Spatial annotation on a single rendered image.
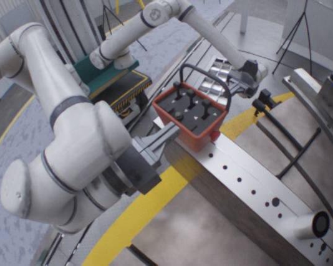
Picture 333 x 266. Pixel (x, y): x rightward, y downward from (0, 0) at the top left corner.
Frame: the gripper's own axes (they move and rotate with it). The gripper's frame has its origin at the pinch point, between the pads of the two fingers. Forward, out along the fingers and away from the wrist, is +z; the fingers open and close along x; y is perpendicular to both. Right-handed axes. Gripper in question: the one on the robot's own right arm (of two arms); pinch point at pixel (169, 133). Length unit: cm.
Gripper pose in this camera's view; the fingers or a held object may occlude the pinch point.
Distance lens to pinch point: 36.0
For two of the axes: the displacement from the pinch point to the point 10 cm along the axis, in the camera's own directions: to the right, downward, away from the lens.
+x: -6.5, -5.8, 4.9
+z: 7.5, -6.1, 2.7
